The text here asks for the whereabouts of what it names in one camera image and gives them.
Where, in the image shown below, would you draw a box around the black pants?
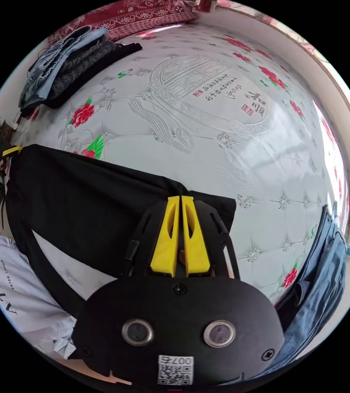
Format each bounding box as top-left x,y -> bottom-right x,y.
5,143 -> 237,311

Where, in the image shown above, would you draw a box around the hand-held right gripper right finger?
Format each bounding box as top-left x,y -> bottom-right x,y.
181,196 -> 210,277

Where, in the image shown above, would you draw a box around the blue jeans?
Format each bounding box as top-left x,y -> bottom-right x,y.
255,201 -> 348,374

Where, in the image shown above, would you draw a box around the person's right hand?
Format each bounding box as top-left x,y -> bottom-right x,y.
66,357 -> 133,386

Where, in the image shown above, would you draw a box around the red patterned blanket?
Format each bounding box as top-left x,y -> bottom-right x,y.
48,0 -> 199,44

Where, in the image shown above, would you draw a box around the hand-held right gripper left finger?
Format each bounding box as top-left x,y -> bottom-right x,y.
150,196 -> 180,276

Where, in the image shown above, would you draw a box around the bed with white flowered sheet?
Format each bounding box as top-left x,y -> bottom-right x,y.
14,23 -> 350,311

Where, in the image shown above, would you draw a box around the pile of clothes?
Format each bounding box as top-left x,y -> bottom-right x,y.
17,25 -> 143,118

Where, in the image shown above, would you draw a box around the person's body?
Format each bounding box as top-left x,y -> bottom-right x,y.
0,190 -> 82,360

